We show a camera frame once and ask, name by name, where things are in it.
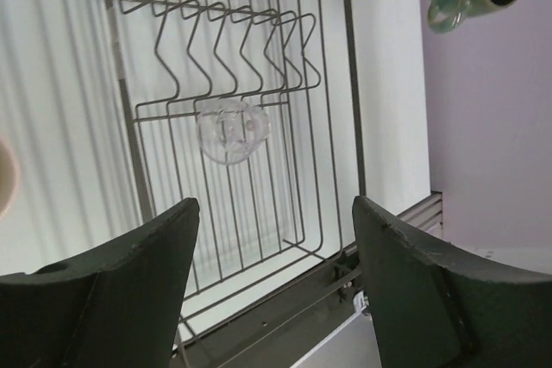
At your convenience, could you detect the dark wire dish rack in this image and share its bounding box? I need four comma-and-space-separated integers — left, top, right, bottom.
103, 0, 360, 345

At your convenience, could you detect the clear faceted glass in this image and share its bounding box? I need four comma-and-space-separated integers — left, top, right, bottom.
196, 98, 271, 165

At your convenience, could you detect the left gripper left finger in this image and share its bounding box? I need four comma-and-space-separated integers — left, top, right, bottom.
1, 198, 200, 367

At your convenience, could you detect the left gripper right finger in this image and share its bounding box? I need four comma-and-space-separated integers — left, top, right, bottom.
352, 196, 551, 367

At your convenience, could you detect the aluminium frame rail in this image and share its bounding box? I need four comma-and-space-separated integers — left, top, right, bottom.
398, 192, 443, 239

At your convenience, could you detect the pink ceramic mug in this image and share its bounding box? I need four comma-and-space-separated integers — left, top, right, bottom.
0, 136, 21, 219

